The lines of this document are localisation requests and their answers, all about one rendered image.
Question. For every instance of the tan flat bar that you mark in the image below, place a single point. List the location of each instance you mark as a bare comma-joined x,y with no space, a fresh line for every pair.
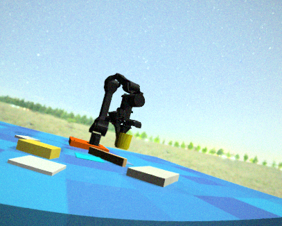
109,157

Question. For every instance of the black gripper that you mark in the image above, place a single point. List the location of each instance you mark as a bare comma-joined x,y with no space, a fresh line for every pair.
127,122

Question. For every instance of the yellow cup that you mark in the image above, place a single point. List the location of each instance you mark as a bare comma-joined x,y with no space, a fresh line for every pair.
122,140

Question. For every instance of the yellow rectangular block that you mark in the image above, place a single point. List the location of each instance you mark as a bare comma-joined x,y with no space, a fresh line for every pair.
43,150

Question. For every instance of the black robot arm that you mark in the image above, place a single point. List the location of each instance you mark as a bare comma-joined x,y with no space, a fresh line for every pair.
135,98

